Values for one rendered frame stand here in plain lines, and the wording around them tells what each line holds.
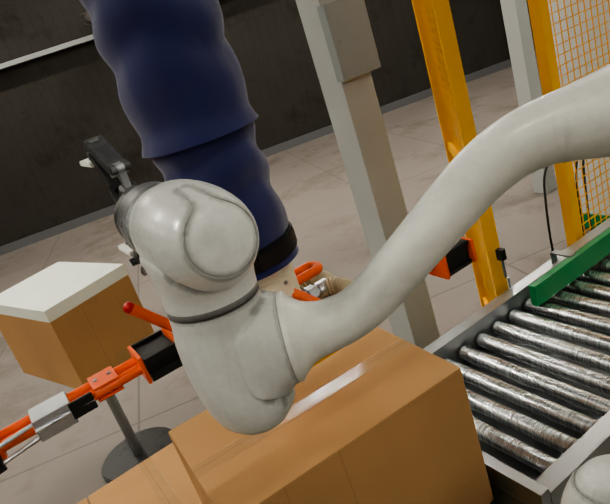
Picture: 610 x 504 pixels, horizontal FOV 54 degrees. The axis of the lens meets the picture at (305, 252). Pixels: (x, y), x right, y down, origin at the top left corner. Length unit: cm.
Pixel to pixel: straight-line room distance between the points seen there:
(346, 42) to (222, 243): 202
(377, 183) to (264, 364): 208
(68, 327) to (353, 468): 161
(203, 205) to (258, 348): 16
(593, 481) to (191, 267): 62
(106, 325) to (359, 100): 144
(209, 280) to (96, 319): 217
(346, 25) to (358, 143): 47
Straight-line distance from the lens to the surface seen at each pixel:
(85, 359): 270
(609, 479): 93
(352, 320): 63
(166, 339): 124
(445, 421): 143
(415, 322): 292
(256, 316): 61
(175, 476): 211
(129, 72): 111
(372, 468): 135
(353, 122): 256
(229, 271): 54
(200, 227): 53
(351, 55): 251
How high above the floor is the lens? 174
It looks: 20 degrees down
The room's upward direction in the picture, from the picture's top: 19 degrees counter-clockwise
